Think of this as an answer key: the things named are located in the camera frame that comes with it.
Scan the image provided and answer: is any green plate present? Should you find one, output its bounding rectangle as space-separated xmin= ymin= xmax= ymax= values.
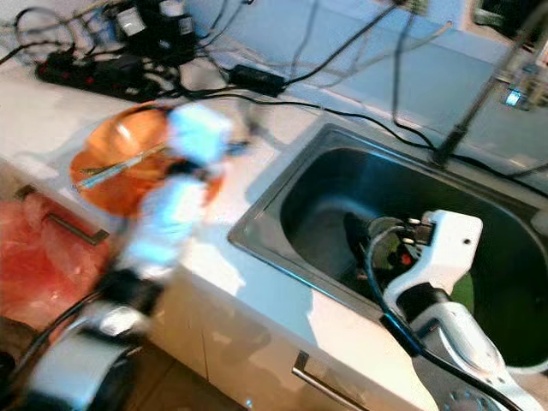
xmin=450 ymin=270 xmax=548 ymax=365

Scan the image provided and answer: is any black charger with white labels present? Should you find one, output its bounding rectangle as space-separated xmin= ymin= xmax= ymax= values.
xmin=116 ymin=0 xmax=194 ymax=65

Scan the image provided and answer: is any metal tap valve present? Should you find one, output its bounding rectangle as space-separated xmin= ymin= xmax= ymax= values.
xmin=498 ymin=77 xmax=533 ymax=112

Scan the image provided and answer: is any red plastic bag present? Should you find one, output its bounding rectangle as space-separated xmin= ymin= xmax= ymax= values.
xmin=0 ymin=193 xmax=116 ymax=331

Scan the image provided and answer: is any orange plastic plate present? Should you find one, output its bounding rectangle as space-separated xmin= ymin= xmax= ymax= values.
xmin=70 ymin=146 xmax=223 ymax=219

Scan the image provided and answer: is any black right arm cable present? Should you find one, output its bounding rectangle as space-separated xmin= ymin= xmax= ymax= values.
xmin=361 ymin=224 xmax=523 ymax=411

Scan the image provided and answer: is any grey plate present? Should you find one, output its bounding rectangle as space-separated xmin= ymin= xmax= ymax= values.
xmin=360 ymin=214 xmax=403 ymax=283

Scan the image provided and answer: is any metal cabinet handle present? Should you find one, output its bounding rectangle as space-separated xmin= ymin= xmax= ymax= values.
xmin=15 ymin=184 xmax=112 ymax=249
xmin=293 ymin=351 xmax=369 ymax=411

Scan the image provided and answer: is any long metal spoon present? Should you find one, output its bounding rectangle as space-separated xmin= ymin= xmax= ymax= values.
xmin=75 ymin=141 xmax=168 ymax=191

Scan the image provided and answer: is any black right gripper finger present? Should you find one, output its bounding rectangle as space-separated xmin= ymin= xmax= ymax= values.
xmin=342 ymin=211 xmax=376 ymax=258

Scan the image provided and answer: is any orange plastic bowl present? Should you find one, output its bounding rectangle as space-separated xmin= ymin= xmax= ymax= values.
xmin=90 ymin=107 xmax=181 ymax=181

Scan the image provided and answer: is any black box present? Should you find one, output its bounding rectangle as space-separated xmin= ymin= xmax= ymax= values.
xmin=475 ymin=0 xmax=548 ymax=39

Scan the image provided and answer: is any white kitchen cabinet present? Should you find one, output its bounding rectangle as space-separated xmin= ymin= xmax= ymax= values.
xmin=0 ymin=158 xmax=438 ymax=411

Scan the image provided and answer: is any stainless steel sink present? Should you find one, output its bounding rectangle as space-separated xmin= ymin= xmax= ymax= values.
xmin=227 ymin=122 xmax=548 ymax=373

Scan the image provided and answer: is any black power strip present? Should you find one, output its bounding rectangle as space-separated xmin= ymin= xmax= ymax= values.
xmin=36 ymin=51 xmax=172 ymax=102

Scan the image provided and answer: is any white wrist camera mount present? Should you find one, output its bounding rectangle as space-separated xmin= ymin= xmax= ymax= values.
xmin=167 ymin=103 xmax=236 ymax=168
xmin=384 ymin=210 xmax=485 ymax=296

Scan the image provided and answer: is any black power adapter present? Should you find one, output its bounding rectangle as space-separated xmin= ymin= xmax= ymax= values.
xmin=229 ymin=64 xmax=285 ymax=97

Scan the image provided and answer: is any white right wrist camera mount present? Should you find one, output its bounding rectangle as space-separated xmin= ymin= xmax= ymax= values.
xmin=384 ymin=210 xmax=485 ymax=296

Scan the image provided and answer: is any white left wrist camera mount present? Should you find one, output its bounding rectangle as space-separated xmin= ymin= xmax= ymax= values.
xmin=167 ymin=103 xmax=236 ymax=168

